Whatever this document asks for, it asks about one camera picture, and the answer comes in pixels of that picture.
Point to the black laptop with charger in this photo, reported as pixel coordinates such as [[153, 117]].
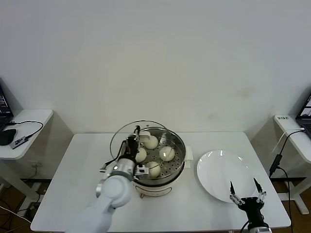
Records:
[[305, 109]]

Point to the white steamed baozi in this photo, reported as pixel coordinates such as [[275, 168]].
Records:
[[142, 155], [167, 153], [153, 144], [154, 169]]

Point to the white electric cooker base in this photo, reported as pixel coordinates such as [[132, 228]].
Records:
[[158, 188]]

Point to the white round plate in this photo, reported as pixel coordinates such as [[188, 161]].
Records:
[[218, 170]]

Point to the grey usb hub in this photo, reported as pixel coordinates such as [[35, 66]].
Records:
[[19, 142]]

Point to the black computer mouse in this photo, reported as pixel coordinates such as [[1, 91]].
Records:
[[7, 137]]

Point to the white side table with mouse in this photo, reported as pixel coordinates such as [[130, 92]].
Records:
[[31, 121]]

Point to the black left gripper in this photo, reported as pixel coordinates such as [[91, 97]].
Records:
[[132, 148]]

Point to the stainless steel steamer basket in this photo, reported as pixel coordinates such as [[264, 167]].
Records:
[[178, 145]]

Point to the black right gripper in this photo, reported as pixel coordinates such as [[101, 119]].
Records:
[[252, 206]]

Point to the round glass pot lid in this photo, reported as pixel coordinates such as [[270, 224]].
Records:
[[145, 138]]

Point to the computer monitor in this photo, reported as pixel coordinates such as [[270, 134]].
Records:
[[3, 102]]

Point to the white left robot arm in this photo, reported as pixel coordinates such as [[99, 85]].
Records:
[[114, 191]]

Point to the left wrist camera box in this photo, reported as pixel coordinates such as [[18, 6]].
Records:
[[142, 170]]

